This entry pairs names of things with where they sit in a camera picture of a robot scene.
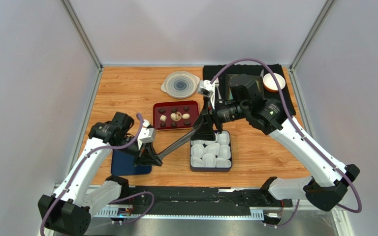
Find stainless steel serving tongs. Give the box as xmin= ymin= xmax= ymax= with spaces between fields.
xmin=157 ymin=125 xmax=201 ymax=160

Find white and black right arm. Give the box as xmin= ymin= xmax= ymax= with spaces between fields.
xmin=191 ymin=74 xmax=362 ymax=212

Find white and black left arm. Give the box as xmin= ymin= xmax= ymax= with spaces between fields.
xmin=38 ymin=112 xmax=155 ymax=236

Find dark blue chocolate box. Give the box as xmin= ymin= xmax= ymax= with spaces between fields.
xmin=189 ymin=131 xmax=233 ymax=173

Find red chocolate tray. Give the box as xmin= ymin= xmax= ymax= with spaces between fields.
xmin=152 ymin=100 xmax=199 ymax=130

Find white cube chocolate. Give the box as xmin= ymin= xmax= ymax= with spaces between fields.
xmin=160 ymin=115 xmax=167 ymax=122

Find dark chocolate back left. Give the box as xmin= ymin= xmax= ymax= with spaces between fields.
xmin=158 ymin=108 xmax=166 ymax=114

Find white paper cup one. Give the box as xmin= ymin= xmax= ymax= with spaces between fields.
xmin=191 ymin=140 xmax=205 ymax=146

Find white paper cup five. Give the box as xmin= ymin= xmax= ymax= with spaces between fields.
xmin=205 ymin=143 xmax=220 ymax=156

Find white paper cup three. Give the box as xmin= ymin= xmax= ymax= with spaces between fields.
xmin=216 ymin=131 xmax=230 ymax=145

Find white paper cup four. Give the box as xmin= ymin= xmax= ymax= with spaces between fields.
xmin=190 ymin=144 xmax=205 ymax=158

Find dark blue box lid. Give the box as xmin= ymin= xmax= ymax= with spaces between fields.
xmin=111 ymin=150 xmax=152 ymax=176

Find white paper cup eight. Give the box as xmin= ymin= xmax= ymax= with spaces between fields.
xmin=218 ymin=145 xmax=231 ymax=160

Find white paper cup seven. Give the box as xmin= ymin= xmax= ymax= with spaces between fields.
xmin=202 ymin=153 xmax=217 ymax=168

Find green square ceramic plate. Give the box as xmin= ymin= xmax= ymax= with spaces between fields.
xmin=226 ymin=74 xmax=264 ymax=102

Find white paper cup six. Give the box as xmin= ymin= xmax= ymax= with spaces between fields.
xmin=190 ymin=156 xmax=205 ymax=168

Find silver fork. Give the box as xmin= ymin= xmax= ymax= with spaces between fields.
xmin=215 ymin=83 xmax=221 ymax=100

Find black placemat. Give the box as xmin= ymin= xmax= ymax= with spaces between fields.
xmin=203 ymin=64 xmax=296 ymax=115

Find translucent round lid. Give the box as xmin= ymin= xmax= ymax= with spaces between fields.
xmin=160 ymin=71 xmax=200 ymax=99

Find white and orange bowl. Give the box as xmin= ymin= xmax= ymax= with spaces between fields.
xmin=263 ymin=73 xmax=286 ymax=92

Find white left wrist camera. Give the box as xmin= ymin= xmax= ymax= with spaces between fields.
xmin=137 ymin=119 xmax=156 ymax=148

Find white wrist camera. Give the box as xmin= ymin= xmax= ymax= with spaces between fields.
xmin=137 ymin=119 xmax=156 ymax=148
xmin=196 ymin=80 xmax=216 ymax=110

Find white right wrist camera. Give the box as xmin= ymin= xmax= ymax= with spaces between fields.
xmin=196 ymin=80 xmax=216 ymax=110

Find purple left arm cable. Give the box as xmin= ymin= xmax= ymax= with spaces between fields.
xmin=40 ymin=113 xmax=156 ymax=236

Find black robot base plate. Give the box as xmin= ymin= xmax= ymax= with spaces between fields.
xmin=97 ymin=185 xmax=293 ymax=217

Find aluminium frame rail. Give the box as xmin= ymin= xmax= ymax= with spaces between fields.
xmin=46 ymin=183 xmax=347 ymax=220

